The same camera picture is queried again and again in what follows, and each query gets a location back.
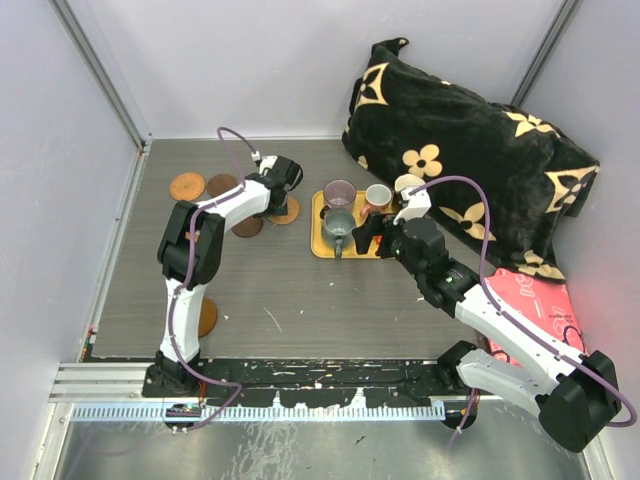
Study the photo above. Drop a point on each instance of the grey mug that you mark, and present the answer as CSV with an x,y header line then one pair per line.
x,y
336,229

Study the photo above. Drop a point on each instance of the black cup cream inside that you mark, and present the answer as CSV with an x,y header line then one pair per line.
x,y
406,182

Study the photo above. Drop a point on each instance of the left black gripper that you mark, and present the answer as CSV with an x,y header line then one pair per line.
x,y
282,211

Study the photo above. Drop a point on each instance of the light woven coaster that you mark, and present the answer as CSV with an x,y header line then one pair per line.
x,y
292,213

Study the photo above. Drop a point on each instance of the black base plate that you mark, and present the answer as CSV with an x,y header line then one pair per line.
x,y
314,383

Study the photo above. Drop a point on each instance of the dark brown wooden coaster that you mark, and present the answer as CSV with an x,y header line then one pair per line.
x,y
220,184

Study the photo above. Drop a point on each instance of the white cable duct rail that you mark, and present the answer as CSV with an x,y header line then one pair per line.
x,y
165,411

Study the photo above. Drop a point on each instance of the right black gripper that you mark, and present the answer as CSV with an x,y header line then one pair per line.
x,y
379,224

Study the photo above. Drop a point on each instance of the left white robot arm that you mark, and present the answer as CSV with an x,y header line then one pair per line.
x,y
190,255

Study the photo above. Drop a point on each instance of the pink mug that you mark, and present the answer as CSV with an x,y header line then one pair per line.
x,y
377,199

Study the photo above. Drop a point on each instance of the orange cork coaster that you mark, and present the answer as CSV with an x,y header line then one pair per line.
x,y
187,186

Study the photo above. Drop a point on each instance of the purple transparent cup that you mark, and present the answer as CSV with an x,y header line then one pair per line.
x,y
339,194

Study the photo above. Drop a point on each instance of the red patterned bag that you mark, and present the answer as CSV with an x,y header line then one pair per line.
x,y
545,304

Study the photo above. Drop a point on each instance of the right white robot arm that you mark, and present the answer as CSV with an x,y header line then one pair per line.
x,y
573,395

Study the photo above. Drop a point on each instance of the black floral pillow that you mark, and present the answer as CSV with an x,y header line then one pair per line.
x,y
499,178

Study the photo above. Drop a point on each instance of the grooved wooden coaster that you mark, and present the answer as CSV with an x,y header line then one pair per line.
x,y
208,317

